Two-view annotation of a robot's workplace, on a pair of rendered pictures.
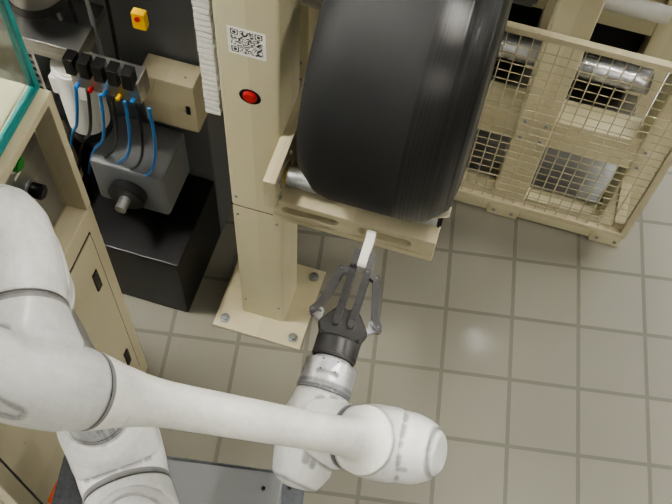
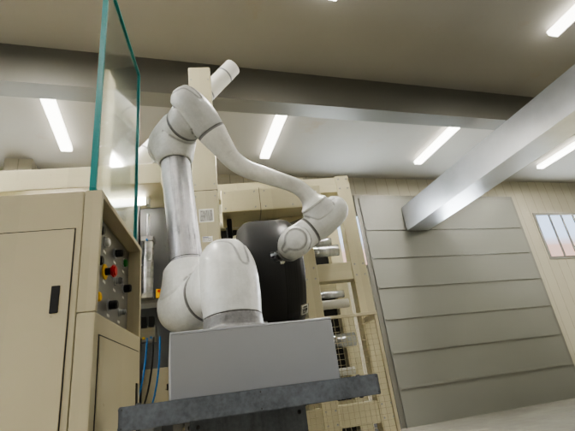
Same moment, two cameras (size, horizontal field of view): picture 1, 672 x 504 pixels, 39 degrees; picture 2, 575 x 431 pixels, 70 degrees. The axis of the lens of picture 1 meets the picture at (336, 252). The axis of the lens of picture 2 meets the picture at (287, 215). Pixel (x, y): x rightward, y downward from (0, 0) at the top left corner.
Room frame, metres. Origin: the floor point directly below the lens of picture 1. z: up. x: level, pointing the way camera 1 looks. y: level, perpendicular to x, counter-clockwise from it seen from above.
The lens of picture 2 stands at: (-0.77, 0.51, 0.64)
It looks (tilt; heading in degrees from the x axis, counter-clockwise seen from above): 23 degrees up; 339
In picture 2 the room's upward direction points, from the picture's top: 8 degrees counter-clockwise
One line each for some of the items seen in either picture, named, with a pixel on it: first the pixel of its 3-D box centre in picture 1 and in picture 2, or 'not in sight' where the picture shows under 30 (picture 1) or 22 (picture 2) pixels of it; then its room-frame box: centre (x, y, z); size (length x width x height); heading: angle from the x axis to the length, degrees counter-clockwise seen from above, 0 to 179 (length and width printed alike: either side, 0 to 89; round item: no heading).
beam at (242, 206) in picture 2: not in sight; (270, 206); (1.46, -0.25, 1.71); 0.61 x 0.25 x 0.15; 78
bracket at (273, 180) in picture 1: (299, 121); not in sight; (1.23, 0.10, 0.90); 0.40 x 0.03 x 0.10; 168
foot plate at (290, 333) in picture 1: (270, 297); not in sight; (1.23, 0.18, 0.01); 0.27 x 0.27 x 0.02; 78
